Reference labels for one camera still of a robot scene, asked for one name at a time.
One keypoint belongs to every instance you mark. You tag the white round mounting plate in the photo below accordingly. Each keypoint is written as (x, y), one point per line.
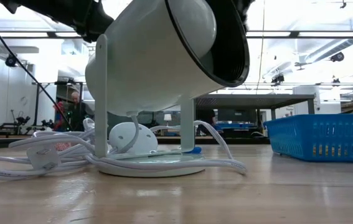
(145, 140)

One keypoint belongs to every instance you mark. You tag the white spotlight lamp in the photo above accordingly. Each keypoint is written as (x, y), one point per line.
(139, 77)

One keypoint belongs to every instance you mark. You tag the small white table lamp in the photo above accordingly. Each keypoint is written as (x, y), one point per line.
(167, 117)

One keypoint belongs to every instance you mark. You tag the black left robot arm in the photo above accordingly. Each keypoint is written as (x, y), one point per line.
(70, 12)

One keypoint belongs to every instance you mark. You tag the person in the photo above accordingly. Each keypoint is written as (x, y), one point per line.
(79, 113)
(205, 119)

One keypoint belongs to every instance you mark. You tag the blue spiral wrist coil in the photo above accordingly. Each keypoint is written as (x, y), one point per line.
(196, 150)

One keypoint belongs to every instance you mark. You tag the black ceiling camera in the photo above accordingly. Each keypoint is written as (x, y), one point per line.
(338, 57)
(10, 60)
(277, 79)

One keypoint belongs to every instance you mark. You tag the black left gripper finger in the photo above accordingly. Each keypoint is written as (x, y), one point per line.
(247, 9)

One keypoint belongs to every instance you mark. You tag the blue plastic basket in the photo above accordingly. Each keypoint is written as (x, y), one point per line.
(319, 121)

